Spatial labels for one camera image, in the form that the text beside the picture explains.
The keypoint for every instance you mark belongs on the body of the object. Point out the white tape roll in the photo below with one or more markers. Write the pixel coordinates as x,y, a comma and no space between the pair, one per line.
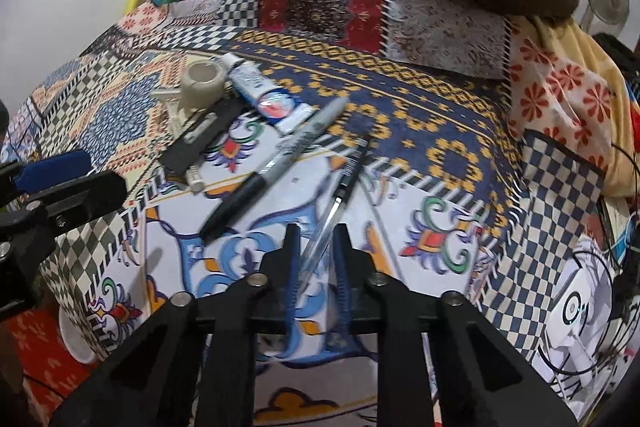
202,84

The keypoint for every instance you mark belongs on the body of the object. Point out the white standing fan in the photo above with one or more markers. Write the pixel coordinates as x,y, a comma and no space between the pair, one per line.
608,16

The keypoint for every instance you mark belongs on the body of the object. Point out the yellow fleece blanket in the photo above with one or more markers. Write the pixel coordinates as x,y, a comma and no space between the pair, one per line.
565,86

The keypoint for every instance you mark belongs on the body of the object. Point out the white blue toothpaste tube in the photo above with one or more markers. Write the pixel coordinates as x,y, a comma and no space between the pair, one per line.
282,109

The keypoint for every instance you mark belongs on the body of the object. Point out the white device with cables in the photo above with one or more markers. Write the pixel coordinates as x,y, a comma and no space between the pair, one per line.
591,337

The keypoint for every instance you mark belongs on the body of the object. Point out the clear black ballpoint pen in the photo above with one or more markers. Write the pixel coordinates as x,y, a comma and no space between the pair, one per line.
316,246

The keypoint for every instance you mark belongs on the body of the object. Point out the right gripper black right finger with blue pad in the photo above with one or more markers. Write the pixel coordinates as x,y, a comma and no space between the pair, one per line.
356,308

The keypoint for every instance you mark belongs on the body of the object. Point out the colourful patchwork bedspread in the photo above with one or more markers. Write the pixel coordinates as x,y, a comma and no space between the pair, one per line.
469,229

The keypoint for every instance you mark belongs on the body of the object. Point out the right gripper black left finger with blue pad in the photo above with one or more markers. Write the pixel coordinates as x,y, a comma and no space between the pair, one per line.
277,305

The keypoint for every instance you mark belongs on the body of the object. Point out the black flat card package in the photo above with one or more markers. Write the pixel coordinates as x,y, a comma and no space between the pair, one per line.
184,152

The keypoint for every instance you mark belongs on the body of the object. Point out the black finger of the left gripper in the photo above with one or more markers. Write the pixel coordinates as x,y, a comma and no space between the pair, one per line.
62,192

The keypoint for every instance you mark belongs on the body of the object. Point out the black silver Sharpie marker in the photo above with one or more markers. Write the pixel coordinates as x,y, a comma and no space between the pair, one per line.
243,197

